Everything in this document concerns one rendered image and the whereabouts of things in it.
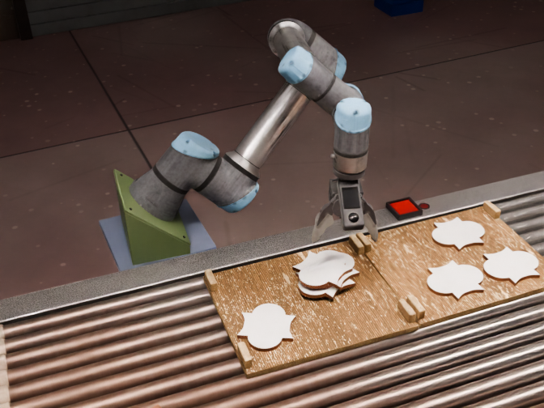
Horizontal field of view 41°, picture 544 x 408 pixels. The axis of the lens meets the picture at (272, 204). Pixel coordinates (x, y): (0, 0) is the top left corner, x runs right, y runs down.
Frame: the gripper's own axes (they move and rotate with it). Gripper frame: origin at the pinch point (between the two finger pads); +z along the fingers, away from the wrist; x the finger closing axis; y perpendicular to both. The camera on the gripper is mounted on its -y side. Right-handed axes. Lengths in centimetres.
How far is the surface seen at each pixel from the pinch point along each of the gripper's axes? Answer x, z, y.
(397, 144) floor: -67, 103, 230
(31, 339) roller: 73, 16, -12
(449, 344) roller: -21.9, 13.6, -20.0
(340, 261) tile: 0.3, 7.1, 2.7
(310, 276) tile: 8.1, 7.3, -2.6
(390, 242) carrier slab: -14.8, 11.1, 15.1
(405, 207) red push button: -22.0, 11.6, 31.8
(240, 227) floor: 24, 106, 156
